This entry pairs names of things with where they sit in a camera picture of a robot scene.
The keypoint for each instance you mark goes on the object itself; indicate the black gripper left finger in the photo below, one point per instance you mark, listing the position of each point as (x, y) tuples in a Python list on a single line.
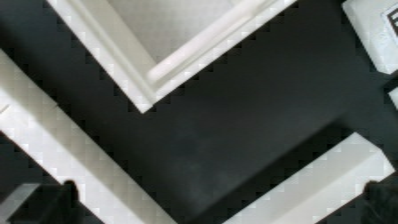
[(41, 204)]

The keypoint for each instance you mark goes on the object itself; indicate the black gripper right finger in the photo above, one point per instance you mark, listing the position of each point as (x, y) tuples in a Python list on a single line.
[(379, 212)]

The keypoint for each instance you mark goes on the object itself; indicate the white cabinet body box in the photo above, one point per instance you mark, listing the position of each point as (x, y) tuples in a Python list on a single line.
[(157, 38)]

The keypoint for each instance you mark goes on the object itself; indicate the white cabinet door panel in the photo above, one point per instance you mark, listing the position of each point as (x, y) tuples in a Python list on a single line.
[(373, 18)]

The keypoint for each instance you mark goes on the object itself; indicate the white U-shaped fence frame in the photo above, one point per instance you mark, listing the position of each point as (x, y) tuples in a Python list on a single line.
[(53, 141)]

